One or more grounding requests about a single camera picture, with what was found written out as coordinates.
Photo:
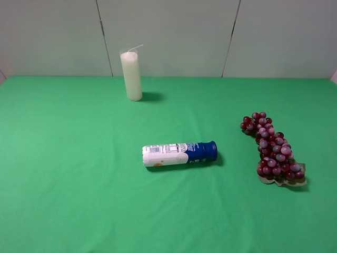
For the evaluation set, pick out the red grape bunch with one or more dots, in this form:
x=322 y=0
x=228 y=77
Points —
x=277 y=163

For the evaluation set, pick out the white and blue bottle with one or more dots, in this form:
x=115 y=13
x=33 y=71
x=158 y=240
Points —
x=178 y=153

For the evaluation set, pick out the tall white candle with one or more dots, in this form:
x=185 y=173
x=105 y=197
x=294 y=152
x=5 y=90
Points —
x=131 y=73

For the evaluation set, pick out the green table cloth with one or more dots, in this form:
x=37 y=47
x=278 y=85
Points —
x=73 y=179

